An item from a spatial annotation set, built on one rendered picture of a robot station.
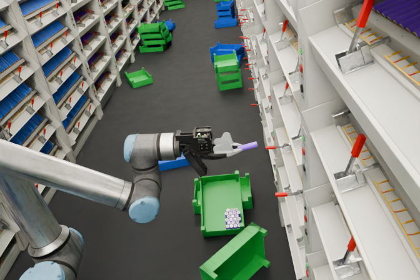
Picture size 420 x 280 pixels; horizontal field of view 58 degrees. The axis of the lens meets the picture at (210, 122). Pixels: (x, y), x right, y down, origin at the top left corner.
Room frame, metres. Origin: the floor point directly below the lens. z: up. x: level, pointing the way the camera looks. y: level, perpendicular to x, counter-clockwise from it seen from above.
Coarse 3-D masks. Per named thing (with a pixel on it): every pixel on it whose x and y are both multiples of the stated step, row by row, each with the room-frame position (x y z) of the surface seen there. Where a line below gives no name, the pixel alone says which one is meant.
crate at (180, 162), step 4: (176, 160) 1.98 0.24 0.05; (180, 160) 1.98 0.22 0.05; (184, 160) 1.98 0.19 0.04; (160, 164) 1.97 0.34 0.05; (164, 164) 1.97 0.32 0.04; (168, 164) 1.97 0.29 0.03; (172, 164) 1.98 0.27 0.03; (176, 164) 1.98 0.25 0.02; (180, 164) 1.98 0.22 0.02; (184, 164) 1.98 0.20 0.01; (188, 164) 1.98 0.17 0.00; (160, 168) 1.97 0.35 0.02; (164, 168) 1.97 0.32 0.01; (168, 168) 1.97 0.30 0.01; (172, 168) 1.98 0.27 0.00
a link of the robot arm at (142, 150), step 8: (128, 136) 1.09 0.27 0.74; (136, 136) 1.08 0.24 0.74; (144, 136) 1.08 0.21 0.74; (152, 136) 1.08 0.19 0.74; (160, 136) 1.07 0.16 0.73; (128, 144) 1.06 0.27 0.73; (136, 144) 1.06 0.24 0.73; (144, 144) 1.05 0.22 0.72; (152, 144) 1.05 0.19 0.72; (128, 152) 1.05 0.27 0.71; (136, 152) 1.05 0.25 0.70; (144, 152) 1.04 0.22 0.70; (152, 152) 1.04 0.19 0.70; (160, 152) 1.04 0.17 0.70; (128, 160) 1.05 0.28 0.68; (136, 160) 1.05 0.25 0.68; (144, 160) 1.04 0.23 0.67; (152, 160) 1.05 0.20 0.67; (160, 160) 1.05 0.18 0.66; (144, 168) 1.04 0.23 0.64
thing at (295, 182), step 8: (272, 120) 1.34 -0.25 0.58; (280, 120) 1.34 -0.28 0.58; (280, 128) 1.33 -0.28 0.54; (280, 136) 1.27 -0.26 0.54; (280, 144) 1.22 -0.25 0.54; (288, 152) 1.14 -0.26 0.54; (288, 160) 1.10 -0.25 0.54; (288, 168) 1.06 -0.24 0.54; (296, 168) 1.04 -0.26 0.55; (288, 176) 1.02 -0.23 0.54; (296, 176) 1.00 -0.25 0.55; (296, 184) 0.96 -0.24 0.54; (296, 200) 0.89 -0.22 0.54; (296, 208) 0.86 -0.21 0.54
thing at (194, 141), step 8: (208, 128) 1.09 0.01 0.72; (176, 136) 1.06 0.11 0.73; (184, 136) 1.05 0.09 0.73; (192, 136) 1.05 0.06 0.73; (200, 136) 1.05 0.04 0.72; (208, 136) 1.05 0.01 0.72; (176, 144) 1.05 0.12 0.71; (184, 144) 1.06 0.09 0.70; (192, 144) 1.05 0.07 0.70; (200, 144) 1.04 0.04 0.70; (208, 144) 1.04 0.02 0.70; (176, 152) 1.04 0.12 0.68; (192, 152) 1.05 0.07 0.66; (200, 152) 1.03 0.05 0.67; (208, 152) 1.03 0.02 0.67
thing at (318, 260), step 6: (312, 252) 0.64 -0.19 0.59; (318, 252) 0.64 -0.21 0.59; (324, 252) 0.64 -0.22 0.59; (312, 258) 0.64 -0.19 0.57; (318, 258) 0.64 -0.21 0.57; (324, 258) 0.64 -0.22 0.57; (312, 264) 0.64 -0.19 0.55; (318, 264) 0.64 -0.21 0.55; (324, 264) 0.64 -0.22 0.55; (318, 270) 0.63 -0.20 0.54; (324, 270) 0.63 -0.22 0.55; (330, 270) 0.62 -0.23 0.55; (318, 276) 0.62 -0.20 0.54; (324, 276) 0.61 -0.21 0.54; (330, 276) 0.60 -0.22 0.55
